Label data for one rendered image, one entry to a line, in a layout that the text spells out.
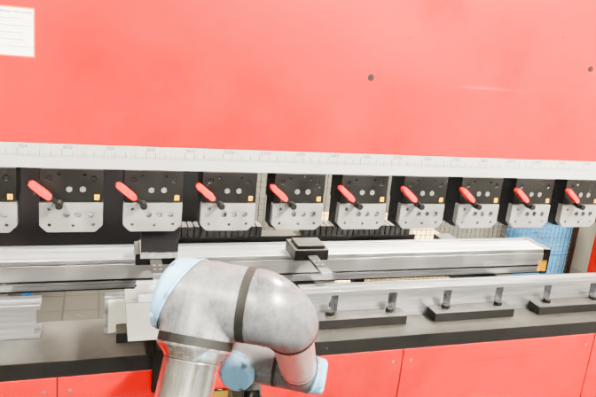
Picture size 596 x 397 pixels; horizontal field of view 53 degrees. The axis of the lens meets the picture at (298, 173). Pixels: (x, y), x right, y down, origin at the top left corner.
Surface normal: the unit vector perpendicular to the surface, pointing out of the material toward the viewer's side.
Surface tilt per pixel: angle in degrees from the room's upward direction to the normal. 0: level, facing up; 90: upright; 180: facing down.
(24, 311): 90
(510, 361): 90
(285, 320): 82
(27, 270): 90
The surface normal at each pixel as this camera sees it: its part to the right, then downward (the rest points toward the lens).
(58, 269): 0.30, 0.25
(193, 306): -0.04, -0.27
